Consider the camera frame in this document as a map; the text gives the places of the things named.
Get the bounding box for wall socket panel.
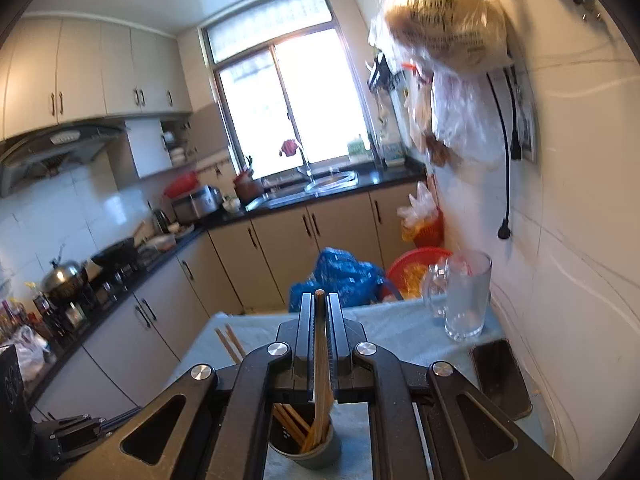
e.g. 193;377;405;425
515;60;541;163

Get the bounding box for bunch of wooden chopsticks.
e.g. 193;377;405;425
272;402;333;453

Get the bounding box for kitchen window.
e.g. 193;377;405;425
197;0;378;181

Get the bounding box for beige base cabinets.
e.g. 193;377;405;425
30;187;431;421

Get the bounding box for steel sink faucet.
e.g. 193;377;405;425
295;145;317;186

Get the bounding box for blue plastic bag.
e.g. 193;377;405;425
289;247;386;313

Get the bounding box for red plastic basket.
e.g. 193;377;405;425
385;247;453;303

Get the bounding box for clear glass pitcher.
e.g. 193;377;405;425
421;250;493;343

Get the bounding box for brown utensil holder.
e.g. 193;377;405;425
232;157;263;201

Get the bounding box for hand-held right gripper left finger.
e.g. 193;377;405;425
60;292;317;480

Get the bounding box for white crumpled plastic bag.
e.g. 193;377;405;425
7;325;51;381

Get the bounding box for translucent printed plastic bag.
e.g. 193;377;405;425
382;0;508;76

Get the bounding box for wooden chopstick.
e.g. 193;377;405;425
300;290;328;453
224;324;248;360
214;328;241;365

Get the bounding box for dark grey utensil cup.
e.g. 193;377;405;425
267;402;343;471

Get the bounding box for cluster of condiment bottles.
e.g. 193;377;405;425
0;295;88;341

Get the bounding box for black smartphone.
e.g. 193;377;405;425
470;338;533;421

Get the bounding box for light green table cloth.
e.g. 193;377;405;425
170;295;546;480

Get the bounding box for steel rice cooker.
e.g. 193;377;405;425
171;185;224;223

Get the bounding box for steel pot with lid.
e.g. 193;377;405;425
40;258;88;296

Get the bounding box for stack of white bowls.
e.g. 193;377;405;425
167;132;188;166

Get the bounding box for beige wall cabinets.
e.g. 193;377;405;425
0;15;193;141

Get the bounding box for black wok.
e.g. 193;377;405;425
90;236;138;268

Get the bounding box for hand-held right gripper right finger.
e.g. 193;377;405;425
326;292;576;480

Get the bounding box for black power cable with plug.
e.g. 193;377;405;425
502;67;523;162
485;71;513;242

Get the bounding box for green dish soap bottle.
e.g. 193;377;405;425
346;135;373;163

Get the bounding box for black gas stove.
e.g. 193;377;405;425
55;260;151;321

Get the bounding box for grey range hood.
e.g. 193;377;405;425
0;122;131;198

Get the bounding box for black wall rack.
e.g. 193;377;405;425
367;52;408;93

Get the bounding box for orange basket with plastic bags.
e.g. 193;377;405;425
397;182;446;247

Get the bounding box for red plastic bowl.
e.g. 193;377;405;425
164;172;200;200

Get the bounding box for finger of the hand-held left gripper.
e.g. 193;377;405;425
49;414;108;461

